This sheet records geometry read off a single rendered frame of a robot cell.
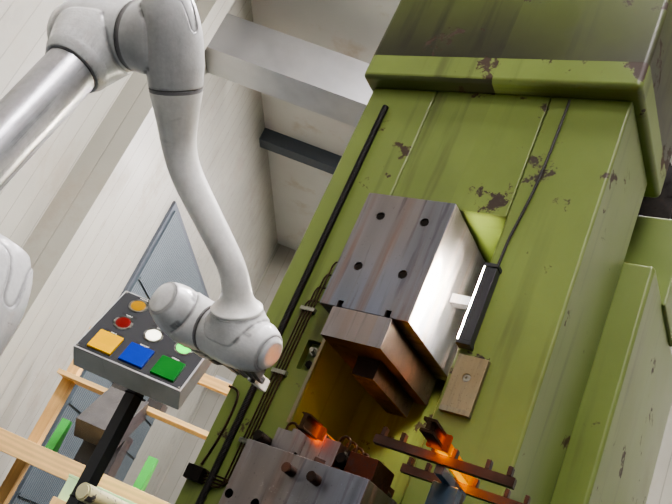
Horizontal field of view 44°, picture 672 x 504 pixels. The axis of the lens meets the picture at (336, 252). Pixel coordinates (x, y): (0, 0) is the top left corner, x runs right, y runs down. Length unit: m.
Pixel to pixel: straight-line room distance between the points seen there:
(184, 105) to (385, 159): 1.40
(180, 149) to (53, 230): 4.79
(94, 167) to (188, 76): 4.98
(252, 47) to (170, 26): 6.44
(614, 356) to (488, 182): 0.68
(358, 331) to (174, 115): 1.02
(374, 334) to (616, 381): 0.82
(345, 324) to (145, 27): 1.15
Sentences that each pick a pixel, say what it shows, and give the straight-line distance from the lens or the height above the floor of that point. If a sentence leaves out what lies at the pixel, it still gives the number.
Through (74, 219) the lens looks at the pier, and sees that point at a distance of 6.34.
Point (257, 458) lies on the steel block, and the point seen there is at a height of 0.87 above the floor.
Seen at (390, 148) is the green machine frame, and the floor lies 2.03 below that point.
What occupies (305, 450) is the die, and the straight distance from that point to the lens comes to 2.27.
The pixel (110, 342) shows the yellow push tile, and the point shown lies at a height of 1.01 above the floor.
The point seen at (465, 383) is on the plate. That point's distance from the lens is 2.32.
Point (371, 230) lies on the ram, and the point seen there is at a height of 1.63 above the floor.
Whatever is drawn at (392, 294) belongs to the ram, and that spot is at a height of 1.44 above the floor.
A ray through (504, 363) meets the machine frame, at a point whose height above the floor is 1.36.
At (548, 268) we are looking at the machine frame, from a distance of 2.45.
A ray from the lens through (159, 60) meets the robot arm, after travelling 1.54.
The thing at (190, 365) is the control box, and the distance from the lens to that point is 2.42.
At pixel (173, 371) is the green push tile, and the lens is 2.39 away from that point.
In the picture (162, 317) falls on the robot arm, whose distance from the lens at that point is 1.67.
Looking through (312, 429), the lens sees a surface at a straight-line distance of 2.23.
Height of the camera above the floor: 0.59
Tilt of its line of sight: 22 degrees up
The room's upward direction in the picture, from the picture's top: 25 degrees clockwise
